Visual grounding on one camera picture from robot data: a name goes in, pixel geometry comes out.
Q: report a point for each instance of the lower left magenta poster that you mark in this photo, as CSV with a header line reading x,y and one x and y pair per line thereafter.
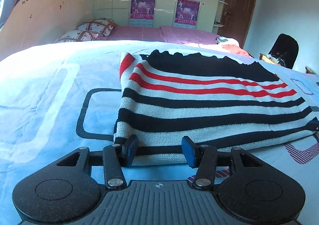
x,y
142,13

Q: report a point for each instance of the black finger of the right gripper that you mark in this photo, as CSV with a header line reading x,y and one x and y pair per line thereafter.
x,y
314,125

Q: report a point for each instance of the striped knit sweater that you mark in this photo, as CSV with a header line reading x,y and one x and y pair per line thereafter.
x,y
214,101

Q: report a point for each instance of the corner wall shelves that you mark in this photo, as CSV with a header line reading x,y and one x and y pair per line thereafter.
x,y
220,8

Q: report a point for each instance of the pink checked bedsheet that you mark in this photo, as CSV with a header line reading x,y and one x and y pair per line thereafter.
x,y
167,34

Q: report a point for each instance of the brown wooden door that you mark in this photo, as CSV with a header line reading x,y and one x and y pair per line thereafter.
x,y
235,19

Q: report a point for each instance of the pile of colourful clothes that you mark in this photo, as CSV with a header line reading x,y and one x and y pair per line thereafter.
x,y
231,45

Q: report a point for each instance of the light blue patterned quilt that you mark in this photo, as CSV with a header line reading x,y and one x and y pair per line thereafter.
x,y
42,92

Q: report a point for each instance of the far patterned pillow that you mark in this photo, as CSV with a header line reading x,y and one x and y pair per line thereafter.
x,y
103,26

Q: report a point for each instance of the patterned pillow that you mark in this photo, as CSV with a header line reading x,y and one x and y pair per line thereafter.
x,y
77,36
103,26

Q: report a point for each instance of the black draped chair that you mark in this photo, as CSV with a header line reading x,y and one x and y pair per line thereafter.
x,y
285,49

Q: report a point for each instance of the lower right magenta poster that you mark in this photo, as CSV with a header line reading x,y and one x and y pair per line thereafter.
x,y
186,14

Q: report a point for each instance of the beige rounded headboard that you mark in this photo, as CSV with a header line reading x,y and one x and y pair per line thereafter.
x,y
37,22

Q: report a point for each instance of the wooden side furniture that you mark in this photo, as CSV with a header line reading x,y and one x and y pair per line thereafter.
x,y
269,59

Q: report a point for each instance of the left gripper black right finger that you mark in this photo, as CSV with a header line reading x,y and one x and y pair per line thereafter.
x,y
245,187

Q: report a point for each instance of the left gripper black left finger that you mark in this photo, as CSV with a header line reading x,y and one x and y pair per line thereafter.
x,y
72,186

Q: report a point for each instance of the near patterned pillow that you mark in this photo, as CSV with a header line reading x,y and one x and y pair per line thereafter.
x,y
77,36

